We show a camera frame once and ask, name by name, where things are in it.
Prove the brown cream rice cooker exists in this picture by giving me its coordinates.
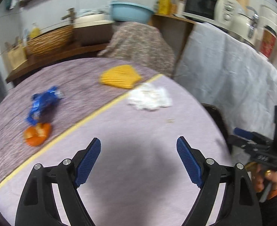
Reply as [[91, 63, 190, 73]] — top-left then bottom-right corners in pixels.
[[73, 14, 114, 47]]

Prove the yellow foam fruit net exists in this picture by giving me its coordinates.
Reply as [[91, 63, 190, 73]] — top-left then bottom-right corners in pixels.
[[99, 64, 142, 89]]

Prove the brass faucet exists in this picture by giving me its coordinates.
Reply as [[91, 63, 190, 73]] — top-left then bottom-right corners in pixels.
[[61, 8, 76, 24]]

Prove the blue snack wrapper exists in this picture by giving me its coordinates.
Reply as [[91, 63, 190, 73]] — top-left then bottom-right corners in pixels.
[[26, 86, 64, 126]]

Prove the woven wicker basket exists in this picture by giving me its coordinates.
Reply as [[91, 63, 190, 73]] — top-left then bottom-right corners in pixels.
[[27, 24, 74, 57]]

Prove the person's right hand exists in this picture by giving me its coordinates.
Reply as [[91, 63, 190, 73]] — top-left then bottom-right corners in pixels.
[[252, 164, 277, 193]]

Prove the wooden utensil holder box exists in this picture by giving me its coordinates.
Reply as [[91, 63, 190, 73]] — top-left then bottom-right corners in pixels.
[[5, 42, 27, 71]]

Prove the purple striped table mat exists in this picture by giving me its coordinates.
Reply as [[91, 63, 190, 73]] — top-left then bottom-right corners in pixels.
[[0, 58, 157, 183]]

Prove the crumpled white tissue pile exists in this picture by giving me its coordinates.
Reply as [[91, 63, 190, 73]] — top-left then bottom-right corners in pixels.
[[127, 83, 173, 111]]

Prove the red label canister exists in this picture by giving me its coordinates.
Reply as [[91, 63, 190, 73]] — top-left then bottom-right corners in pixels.
[[259, 25, 277, 59]]

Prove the floral patterned cloth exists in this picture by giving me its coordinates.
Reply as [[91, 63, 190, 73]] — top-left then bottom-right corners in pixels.
[[98, 22, 175, 77]]

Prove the orange peel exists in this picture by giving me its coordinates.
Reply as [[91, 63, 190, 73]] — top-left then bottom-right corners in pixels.
[[24, 123, 52, 146]]

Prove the dark trash bin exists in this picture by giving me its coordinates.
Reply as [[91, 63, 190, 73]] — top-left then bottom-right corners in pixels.
[[202, 103, 232, 153]]

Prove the dark wooden counter shelf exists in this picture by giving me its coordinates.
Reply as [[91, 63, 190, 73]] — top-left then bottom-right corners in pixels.
[[6, 41, 108, 83]]

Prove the cream electric kettle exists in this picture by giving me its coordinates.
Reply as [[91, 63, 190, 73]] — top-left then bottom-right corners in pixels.
[[228, 6, 259, 47]]

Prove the yellow soap bottle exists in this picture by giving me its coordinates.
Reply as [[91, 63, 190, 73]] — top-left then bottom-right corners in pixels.
[[30, 23, 40, 39]]

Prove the light blue plastic basin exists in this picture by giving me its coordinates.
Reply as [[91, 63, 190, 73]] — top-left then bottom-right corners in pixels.
[[110, 2, 154, 24]]

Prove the wooden side cabinet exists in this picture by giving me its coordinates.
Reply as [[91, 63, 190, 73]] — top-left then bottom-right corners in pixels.
[[148, 14, 196, 61]]

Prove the white wrinkled cover sheet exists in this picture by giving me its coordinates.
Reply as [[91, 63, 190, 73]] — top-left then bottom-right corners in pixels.
[[174, 23, 277, 138]]

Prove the white microwave oven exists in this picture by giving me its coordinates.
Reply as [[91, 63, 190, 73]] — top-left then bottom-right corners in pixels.
[[181, 0, 241, 30]]

